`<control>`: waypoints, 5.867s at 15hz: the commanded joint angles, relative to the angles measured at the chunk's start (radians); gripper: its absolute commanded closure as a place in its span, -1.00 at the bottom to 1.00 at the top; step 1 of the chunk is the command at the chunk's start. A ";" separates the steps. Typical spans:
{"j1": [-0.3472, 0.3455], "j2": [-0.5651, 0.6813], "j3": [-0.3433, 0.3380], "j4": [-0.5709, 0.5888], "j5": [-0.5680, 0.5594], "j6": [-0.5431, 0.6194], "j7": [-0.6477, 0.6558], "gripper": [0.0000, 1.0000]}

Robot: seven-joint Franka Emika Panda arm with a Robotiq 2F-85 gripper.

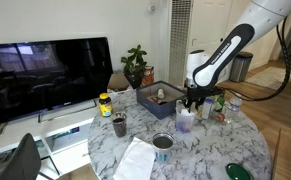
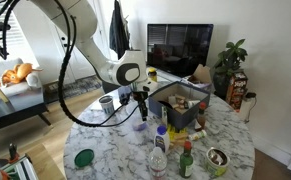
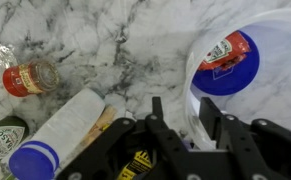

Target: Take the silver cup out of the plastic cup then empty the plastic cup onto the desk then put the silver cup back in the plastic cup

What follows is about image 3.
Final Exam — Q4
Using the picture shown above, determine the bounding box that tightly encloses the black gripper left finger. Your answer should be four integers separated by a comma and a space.
56, 96, 190, 180

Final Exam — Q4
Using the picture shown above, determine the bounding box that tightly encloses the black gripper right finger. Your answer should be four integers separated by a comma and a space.
199, 96, 291, 180

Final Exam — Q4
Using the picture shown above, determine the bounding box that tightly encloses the clear plastic cup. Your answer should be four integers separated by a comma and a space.
182, 7, 291, 152

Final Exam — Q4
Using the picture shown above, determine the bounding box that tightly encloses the yellow packet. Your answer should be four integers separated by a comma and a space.
61, 105, 118, 168

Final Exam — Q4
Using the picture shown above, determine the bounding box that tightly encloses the white bottle blue cap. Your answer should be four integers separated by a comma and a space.
8, 86, 106, 180

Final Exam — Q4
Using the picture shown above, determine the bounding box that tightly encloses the small glass spice bottle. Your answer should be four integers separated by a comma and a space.
1, 59, 60, 98

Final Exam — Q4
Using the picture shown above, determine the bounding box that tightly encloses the green Tabasco sauce bottle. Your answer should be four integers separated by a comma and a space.
0, 114, 31, 175

